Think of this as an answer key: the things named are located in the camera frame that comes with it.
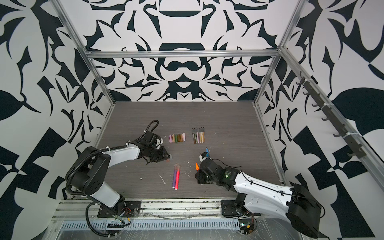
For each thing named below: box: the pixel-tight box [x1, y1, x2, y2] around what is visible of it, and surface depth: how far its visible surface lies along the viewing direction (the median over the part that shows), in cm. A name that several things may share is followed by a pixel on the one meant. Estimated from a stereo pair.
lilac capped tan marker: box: [202, 126, 206, 143], surface depth 104 cm
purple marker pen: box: [172, 163, 178, 189], surface depth 86 cm
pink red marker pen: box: [174, 165, 181, 191], surface depth 85 cm
